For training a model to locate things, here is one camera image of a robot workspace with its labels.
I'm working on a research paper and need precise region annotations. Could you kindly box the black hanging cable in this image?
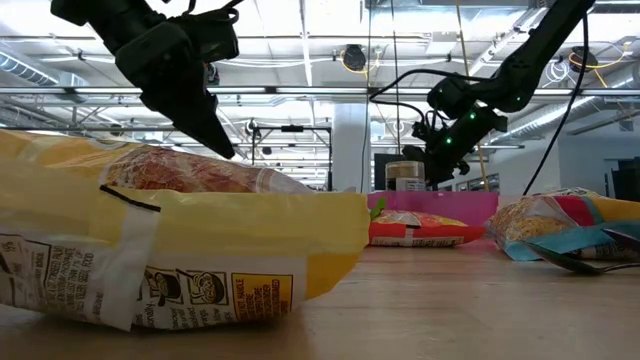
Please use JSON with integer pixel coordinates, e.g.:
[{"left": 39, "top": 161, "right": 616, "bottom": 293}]
[{"left": 389, "top": 0, "right": 403, "bottom": 157}]

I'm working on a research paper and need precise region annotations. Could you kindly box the black ceiling cable reel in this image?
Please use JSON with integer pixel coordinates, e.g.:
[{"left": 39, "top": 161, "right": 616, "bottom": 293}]
[
  {"left": 341, "top": 43, "right": 369, "bottom": 73},
  {"left": 569, "top": 45, "right": 599, "bottom": 74}
]

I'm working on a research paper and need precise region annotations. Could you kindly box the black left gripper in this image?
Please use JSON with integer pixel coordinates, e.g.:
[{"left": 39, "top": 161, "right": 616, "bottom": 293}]
[{"left": 115, "top": 22, "right": 238, "bottom": 161}]

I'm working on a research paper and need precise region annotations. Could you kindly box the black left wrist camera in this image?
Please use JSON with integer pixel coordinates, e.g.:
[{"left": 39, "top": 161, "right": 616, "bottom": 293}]
[{"left": 182, "top": 7, "right": 241, "bottom": 64}]

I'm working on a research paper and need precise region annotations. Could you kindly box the pink plastic bin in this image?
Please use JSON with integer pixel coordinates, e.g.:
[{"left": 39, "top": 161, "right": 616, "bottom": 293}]
[{"left": 367, "top": 190, "right": 500, "bottom": 227}]

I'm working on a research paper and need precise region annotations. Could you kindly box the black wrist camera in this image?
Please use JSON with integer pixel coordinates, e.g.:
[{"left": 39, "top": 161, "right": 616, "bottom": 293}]
[
  {"left": 182, "top": 7, "right": 241, "bottom": 64},
  {"left": 426, "top": 74, "right": 476, "bottom": 120}
]

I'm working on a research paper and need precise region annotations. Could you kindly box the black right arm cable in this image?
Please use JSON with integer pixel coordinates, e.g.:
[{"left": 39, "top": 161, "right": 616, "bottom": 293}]
[{"left": 522, "top": 12, "right": 591, "bottom": 196}]

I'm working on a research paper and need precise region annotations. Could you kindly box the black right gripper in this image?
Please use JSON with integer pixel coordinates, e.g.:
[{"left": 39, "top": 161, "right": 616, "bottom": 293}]
[{"left": 402, "top": 106, "right": 509, "bottom": 187}]

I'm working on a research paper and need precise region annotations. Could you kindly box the gold lid jar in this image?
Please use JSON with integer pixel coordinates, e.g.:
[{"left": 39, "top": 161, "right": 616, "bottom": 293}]
[{"left": 384, "top": 159, "right": 427, "bottom": 192}]

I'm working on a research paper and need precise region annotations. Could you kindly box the yellow creamy chicken ramen packet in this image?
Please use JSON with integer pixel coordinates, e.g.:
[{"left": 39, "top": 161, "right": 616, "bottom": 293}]
[{"left": 0, "top": 128, "right": 371, "bottom": 332}]

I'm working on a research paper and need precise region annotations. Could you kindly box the black background cabinet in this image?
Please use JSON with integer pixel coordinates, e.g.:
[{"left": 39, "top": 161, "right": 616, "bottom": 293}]
[{"left": 609, "top": 159, "right": 640, "bottom": 204}]

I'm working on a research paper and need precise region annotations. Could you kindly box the iridescent purple spoon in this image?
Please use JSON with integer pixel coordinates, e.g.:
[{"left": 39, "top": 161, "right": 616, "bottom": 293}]
[{"left": 524, "top": 239, "right": 640, "bottom": 276}]

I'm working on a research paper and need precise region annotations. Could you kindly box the yellow hanging cable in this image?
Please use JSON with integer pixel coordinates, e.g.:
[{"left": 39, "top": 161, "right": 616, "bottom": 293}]
[{"left": 454, "top": 0, "right": 490, "bottom": 192}]

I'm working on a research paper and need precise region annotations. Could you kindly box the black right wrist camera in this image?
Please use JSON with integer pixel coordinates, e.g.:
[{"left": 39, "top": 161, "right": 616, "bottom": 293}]
[{"left": 426, "top": 74, "right": 476, "bottom": 120}]

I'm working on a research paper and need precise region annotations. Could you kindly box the orange chicken ramen packet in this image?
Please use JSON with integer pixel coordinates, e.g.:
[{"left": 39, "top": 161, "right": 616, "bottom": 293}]
[{"left": 368, "top": 209, "right": 487, "bottom": 249}]

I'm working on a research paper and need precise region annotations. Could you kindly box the yellow red blue ramen packet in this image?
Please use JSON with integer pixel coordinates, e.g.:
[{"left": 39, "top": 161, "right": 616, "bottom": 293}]
[{"left": 487, "top": 187, "right": 640, "bottom": 262}]

